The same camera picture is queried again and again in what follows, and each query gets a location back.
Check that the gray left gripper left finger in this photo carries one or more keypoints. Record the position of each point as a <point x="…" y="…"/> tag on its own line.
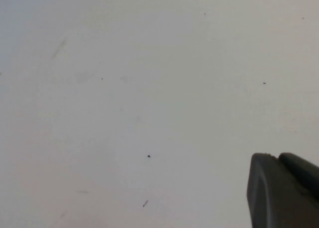
<point x="279" y="195"/>

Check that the gray left gripper right finger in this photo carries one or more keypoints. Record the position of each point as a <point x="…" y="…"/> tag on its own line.
<point x="301" y="167"/>

